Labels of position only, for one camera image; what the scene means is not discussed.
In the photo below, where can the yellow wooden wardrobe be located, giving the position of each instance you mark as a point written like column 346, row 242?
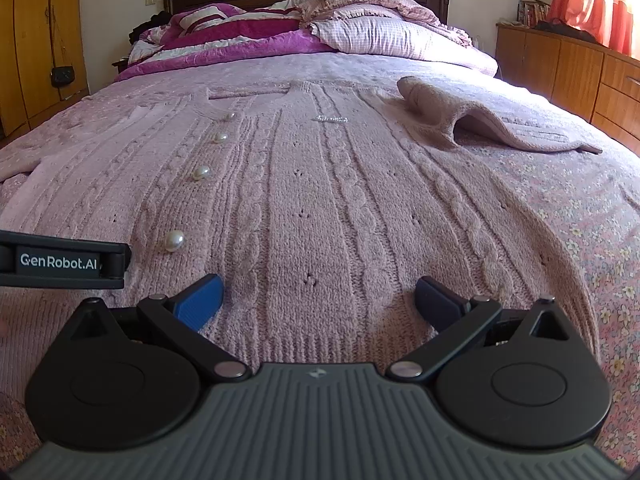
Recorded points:
column 37, row 35

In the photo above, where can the pink cable knit cardigan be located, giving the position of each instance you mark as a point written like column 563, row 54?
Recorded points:
column 319, row 204

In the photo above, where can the small black hanging bag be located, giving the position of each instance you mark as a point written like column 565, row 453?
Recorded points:
column 62, row 76

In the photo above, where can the pink floral bed sheet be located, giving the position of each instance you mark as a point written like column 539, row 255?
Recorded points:
column 583, row 185

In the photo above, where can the red orange curtain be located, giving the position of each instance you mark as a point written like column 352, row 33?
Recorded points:
column 614, row 23

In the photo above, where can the magenta white striped quilt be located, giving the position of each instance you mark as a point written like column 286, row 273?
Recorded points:
column 220, row 33

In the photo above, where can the stack of books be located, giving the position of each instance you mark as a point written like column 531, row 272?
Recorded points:
column 531, row 12

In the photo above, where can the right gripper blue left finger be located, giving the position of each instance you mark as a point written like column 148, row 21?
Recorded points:
column 194, row 306

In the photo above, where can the wooden side cabinet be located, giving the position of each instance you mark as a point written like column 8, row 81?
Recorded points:
column 588, row 80

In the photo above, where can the black clothes pile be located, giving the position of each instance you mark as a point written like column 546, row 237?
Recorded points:
column 162, row 18

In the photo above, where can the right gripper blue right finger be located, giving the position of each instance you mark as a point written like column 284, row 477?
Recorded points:
column 442, row 308

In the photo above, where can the pink ruffled blanket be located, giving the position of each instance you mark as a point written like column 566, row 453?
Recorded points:
column 408, row 10

